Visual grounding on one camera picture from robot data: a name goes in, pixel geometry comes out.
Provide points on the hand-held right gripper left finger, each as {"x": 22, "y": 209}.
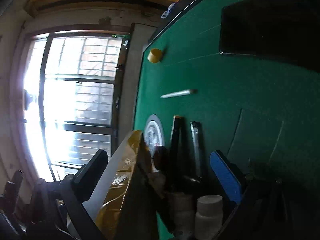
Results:
{"x": 90, "y": 172}

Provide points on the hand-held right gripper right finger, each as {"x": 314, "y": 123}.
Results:
{"x": 225, "y": 175}

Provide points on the cardboard box with yellow tape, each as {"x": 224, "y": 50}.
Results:
{"x": 117, "y": 180}

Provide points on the white pill bottle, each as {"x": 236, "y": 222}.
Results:
{"x": 208, "y": 215}

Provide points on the small white bottle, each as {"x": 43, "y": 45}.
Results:
{"x": 181, "y": 202}

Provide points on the yellow black pen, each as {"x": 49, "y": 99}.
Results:
{"x": 177, "y": 142}

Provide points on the round table control panel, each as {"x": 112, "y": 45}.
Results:
{"x": 153, "y": 130}

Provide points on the window with metal grille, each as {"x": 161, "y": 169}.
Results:
{"x": 82, "y": 80}

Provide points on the white pen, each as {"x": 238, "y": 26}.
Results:
{"x": 178, "y": 93}

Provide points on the yellow plastic cap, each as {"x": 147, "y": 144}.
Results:
{"x": 155, "y": 55}

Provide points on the black glossy tray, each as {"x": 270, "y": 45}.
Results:
{"x": 265, "y": 27}

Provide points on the white crumpled plastic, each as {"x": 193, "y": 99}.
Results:
{"x": 168, "y": 9}

